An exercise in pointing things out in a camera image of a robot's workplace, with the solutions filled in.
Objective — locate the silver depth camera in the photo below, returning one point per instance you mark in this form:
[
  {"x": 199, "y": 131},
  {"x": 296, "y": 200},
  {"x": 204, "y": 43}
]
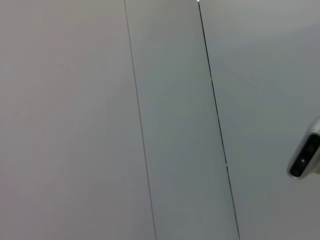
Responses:
[{"x": 306, "y": 157}]

